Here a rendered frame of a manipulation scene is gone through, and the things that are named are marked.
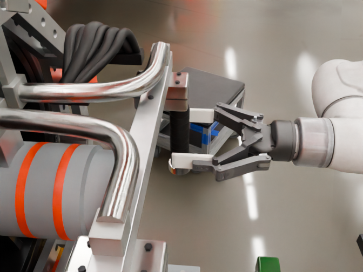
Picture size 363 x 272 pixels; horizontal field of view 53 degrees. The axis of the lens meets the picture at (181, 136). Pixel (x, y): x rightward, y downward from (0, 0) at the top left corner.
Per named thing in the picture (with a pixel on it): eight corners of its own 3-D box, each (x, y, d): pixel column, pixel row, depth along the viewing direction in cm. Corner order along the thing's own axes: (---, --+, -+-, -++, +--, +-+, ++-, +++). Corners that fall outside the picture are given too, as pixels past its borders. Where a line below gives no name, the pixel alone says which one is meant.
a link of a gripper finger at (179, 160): (212, 167, 63) (212, 170, 63) (172, 165, 64) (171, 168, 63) (213, 154, 61) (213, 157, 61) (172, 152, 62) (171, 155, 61)
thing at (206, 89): (186, 115, 217) (187, 63, 196) (242, 135, 202) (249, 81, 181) (144, 156, 188) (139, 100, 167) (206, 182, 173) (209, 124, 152)
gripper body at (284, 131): (293, 172, 65) (240, 169, 66) (286, 142, 72) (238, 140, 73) (301, 140, 61) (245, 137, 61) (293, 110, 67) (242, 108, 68)
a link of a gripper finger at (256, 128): (257, 130, 66) (262, 127, 66) (212, 105, 72) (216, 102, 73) (255, 147, 68) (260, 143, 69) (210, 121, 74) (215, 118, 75)
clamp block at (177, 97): (139, 94, 66) (136, 67, 62) (189, 96, 65) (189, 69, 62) (133, 110, 62) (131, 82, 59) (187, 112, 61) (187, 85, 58)
